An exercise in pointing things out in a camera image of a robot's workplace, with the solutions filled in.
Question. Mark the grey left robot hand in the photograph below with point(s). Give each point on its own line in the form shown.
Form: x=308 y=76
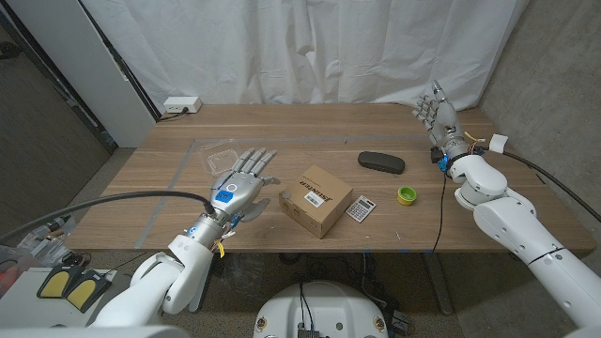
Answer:
x=237 y=190

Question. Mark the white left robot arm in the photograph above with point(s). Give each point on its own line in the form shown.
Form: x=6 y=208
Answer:
x=178 y=277

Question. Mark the white pocket calculator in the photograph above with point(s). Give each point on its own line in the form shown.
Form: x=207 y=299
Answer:
x=360 y=209

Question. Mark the white robot torso base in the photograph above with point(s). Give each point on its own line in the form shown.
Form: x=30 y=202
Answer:
x=319 y=310

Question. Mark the white low cabinet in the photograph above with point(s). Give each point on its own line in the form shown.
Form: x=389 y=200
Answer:
x=28 y=310

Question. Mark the white power strip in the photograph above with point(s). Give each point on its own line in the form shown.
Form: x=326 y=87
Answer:
x=180 y=104

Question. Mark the clear plastic clamshell container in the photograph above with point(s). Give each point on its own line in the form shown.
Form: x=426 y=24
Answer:
x=218 y=159

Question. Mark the plastic bag of tools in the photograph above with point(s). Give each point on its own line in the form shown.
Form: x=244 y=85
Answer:
x=47 y=235

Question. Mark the black power adapter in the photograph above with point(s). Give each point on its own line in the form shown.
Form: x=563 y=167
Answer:
x=400 y=320

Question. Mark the cardboard packing box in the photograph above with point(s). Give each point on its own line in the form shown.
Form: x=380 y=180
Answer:
x=319 y=202

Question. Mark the green yellow plastic cup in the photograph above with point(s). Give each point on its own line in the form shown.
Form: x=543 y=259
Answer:
x=406 y=196

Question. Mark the yellow black foot pedal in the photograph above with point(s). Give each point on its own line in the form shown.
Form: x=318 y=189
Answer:
x=84 y=291
x=55 y=284

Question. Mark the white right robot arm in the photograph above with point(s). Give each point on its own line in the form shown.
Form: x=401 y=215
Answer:
x=521 y=225

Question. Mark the white fabric curtain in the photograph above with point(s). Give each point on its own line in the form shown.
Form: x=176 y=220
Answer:
x=305 y=47

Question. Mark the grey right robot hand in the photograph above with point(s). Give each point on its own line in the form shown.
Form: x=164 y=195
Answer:
x=445 y=124

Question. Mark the white robot head rim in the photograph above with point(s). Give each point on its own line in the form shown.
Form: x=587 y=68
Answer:
x=94 y=332

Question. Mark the black glasses case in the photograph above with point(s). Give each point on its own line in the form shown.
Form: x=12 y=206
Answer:
x=380 y=162

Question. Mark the white leaning panel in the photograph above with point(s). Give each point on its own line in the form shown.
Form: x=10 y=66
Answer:
x=84 y=70

